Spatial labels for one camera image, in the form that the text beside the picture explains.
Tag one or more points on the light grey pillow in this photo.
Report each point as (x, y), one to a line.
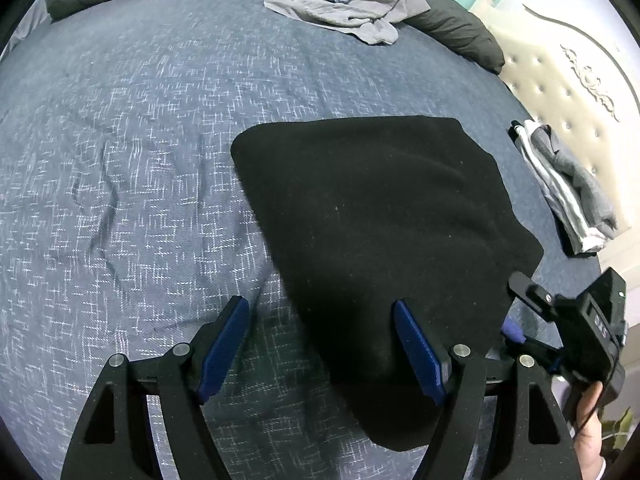
(36, 15)

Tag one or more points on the grey white striped clothes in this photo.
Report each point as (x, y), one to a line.
(572, 192)

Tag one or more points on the person's right hand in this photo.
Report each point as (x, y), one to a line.
(588, 440)

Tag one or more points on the black sweater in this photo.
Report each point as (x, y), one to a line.
(359, 213)

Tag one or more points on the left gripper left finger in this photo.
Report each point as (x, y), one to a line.
(113, 436)

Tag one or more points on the beige tufted headboard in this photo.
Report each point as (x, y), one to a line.
(566, 79)

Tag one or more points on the blue patterned bed sheet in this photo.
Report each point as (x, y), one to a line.
(124, 228)

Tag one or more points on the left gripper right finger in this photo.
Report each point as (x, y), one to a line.
(529, 437)

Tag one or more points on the grey crumpled garment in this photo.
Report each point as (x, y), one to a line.
(371, 21)

